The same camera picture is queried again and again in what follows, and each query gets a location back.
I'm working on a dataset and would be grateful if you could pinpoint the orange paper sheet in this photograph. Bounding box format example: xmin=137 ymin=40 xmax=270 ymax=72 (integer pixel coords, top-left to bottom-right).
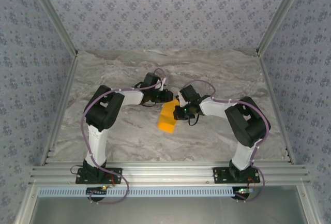
xmin=157 ymin=99 xmax=181 ymax=134

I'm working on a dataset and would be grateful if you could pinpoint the aluminium front beam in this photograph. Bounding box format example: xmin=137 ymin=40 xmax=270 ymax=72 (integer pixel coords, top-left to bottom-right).
xmin=28 ymin=163 xmax=311 ymax=186

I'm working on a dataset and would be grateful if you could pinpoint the right controller board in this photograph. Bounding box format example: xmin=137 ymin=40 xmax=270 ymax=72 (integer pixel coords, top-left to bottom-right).
xmin=233 ymin=186 xmax=255 ymax=196

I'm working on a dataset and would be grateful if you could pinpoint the controller board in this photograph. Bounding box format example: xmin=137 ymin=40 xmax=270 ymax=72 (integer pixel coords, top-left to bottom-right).
xmin=233 ymin=186 xmax=255 ymax=196
xmin=86 ymin=186 xmax=109 ymax=197

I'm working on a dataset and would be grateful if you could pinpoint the left controller board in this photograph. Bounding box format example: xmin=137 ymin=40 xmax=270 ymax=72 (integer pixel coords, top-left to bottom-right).
xmin=86 ymin=186 xmax=109 ymax=197

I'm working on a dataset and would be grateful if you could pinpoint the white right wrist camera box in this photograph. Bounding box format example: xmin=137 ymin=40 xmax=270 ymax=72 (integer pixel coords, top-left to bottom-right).
xmin=176 ymin=93 xmax=187 ymax=108

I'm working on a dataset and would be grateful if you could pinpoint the thin black left gripper cable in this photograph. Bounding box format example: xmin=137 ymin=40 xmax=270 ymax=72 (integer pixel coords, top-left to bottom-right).
xmin=141 ymin=99 xmax=162 ymax=108

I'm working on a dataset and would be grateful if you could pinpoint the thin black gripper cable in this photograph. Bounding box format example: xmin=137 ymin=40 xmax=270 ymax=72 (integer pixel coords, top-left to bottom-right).
xmin=141 ymin=99 xmax=162 ymax=108
xmin=187 ymin=113 xmax=200 ymax=127

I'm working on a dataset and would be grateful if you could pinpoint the thin black right gripper cable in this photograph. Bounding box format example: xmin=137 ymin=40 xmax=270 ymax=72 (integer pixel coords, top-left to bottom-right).
xmin=187 ymin=113 xmax=200 ymax=127

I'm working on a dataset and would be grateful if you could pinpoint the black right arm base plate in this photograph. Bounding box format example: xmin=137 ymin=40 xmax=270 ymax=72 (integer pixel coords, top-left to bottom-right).
xmin=212 ymin=167 xmax=260 ymax=185

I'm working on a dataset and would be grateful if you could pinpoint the aluminium right side rail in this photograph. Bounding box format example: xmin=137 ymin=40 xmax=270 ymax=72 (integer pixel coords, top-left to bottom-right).
xmin=257 ymin=54 xmax=297 ymax=167

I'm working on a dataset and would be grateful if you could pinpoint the aluminium rail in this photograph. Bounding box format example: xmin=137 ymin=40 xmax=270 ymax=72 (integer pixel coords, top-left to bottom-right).
xmin=257 ymin=54 xmax=297 ymax=167
xmin=40 ymin=54 xmax=80 ymax=167

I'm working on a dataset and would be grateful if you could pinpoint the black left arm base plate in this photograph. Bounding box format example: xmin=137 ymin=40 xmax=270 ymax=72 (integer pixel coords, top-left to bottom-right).
xmin=75 ymin=167 xmax=123 ymax=185

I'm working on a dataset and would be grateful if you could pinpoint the light blue slotted cable duct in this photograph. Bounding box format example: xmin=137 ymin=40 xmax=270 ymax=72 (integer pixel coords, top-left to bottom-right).
xmin=38 ymin=186 xmax=294 ymax=198

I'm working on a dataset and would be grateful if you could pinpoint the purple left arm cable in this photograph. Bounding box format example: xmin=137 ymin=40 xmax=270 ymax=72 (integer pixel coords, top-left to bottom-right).
xmin=80 ymin=68 xmax=168 ymax=206

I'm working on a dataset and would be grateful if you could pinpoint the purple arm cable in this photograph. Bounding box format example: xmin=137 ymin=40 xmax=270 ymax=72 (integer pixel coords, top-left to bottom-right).
xmin=80 ymin=68 xmax=168 ymax=206
xmin=179 ymin=79 xmax=272 ymax=203

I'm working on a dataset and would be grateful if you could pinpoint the aluminium left side rail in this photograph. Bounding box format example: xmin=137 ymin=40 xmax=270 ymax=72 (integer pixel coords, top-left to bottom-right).
xmin=40 ymin=54 xmax=80 ymax=167

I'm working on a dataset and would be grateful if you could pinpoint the thin black base cable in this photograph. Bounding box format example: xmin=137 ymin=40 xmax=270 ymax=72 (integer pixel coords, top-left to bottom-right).
xmin=71 ymin=165 xmax=85 ymax=177

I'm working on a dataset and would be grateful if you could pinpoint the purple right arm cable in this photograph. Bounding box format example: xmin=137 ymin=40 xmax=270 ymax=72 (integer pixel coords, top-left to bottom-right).
xmin=179 ymin=79 xmax=272 ymax=203

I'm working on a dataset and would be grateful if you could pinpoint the aluminium right frame post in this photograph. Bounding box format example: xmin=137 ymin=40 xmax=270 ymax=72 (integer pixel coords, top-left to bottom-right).
xmin=255 ymin=0 xmax=310 ymax=56

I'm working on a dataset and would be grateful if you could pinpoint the aluminium frame post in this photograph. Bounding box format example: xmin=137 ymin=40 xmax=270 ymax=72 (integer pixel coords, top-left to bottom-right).
xmin=25 ymin=0 xmax=79 ymax=56
xmin=255 ymin=0 xmax=310 ymax=56

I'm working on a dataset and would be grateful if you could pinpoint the aluminium left frame post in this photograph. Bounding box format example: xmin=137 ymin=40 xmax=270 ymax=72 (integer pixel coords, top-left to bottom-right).
xmin=25 ymin=0 xmax=79 ymax=56

